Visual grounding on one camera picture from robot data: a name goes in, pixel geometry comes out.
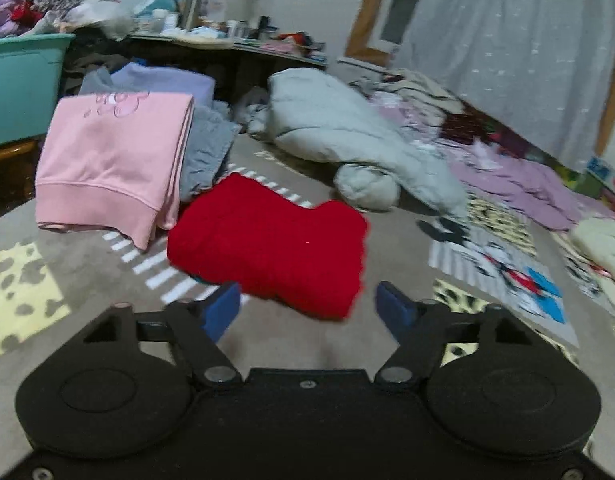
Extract cartoon patchwork bed cover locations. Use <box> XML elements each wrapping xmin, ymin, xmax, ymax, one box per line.
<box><xmin>0</xmin><ymin>132</ymin><xmax>615</xmax><ymax>470</ymax></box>

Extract colourful toy box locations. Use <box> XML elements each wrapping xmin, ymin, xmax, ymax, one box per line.
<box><xmin>586</xmin><ymin>156</ymin><xmax>615</xmax><ymax>200</ymax></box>

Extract striped folded cloth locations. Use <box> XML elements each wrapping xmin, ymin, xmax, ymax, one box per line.
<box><xmin>351</xmin><ymin>70</ymin><xmax>465</xmax><ymax>116</ymax></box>

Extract lavender folded garment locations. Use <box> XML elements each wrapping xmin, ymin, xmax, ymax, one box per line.
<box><xmin>111</xmin><ymin>63</ymin><xmax>216</xmax><ymax>107</ymax></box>

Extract grey dotted curtain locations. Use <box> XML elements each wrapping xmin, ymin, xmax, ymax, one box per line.
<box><xmin>393</xmin><ymin>0</ymin><xmax>615</xmax><ymax>171</ymax></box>

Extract cream fluffy blanket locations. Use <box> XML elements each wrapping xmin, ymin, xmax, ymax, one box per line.
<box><xmin>569</xmin><ymin>218</ymin><xmax>615</xmax><ymax>307</ymax></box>

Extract grey folded garment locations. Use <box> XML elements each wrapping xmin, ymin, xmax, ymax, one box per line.
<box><xmin>179</xmin><ymin>101</ymin><xmax>241</xmax><ymax>203</ymax></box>

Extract light grey puffer jacket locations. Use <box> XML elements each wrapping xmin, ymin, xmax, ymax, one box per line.
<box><xmin>246</xmin><ymin>67</ymin><xmax>470</xmax><ymax>222</ymax></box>

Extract pink folded sweatshirt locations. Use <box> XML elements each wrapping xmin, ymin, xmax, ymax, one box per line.
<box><xmin>35</xmin><ymin>92</ymin><xmax>193</xmax><ymax>250</ymax></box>

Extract purple blanket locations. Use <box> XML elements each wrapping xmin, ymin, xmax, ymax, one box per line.
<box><xmin>368</xmin><ymin>90</ymin><xmax>615</xmax><ymax>231</ymax></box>

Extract teal plastic storage bin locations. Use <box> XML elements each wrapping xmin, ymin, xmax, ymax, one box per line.
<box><xmin>0</xmin><ymin>34</ymin><xmax>75</xmax><ymax>145</ymax></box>

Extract pile of clothes in bin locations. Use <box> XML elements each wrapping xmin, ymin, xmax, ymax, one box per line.
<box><xmin>0</xmin><ymin>0</ymin><xmax>136</xmax><ymax>40</ymax></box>

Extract dark low cluttered table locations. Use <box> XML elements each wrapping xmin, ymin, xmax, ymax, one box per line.
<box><xmin>115</xmin><ymin>36</ymin><xmax>328</xmax><ymax>104</ymax></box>

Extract red knit sweater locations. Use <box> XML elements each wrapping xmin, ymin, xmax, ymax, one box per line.
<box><xmin>167</xmin><ymin>174</ymin><xmax>369</xmax><ymax>321</ymax></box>

